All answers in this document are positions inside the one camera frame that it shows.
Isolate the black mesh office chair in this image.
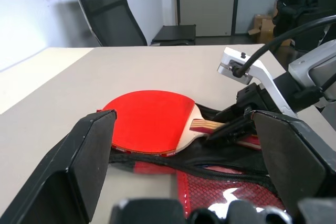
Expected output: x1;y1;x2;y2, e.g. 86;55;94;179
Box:
67;0;197;48

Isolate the black chair with jacket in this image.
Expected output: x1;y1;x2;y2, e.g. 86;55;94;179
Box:
270;0;329;53

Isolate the brown cardboard box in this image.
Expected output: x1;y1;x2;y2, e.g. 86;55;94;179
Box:
247;6;292;47

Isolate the grey cabinet door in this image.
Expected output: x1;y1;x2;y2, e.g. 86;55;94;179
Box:
175;0;240;37

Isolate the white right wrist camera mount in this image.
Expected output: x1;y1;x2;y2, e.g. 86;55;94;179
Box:
216;47;299;118

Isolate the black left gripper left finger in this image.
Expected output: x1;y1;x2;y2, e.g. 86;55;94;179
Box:
0;110;118;224

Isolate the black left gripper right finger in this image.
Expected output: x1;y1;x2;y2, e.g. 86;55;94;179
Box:
251;110;336;210

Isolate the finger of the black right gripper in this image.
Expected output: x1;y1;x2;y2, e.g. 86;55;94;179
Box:
206;117;255;141
212;104;249;124

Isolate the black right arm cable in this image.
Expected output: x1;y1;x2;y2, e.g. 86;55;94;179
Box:
232;14;336;78

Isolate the red black paddle case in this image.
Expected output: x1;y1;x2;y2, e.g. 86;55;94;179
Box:
108;103;291;218

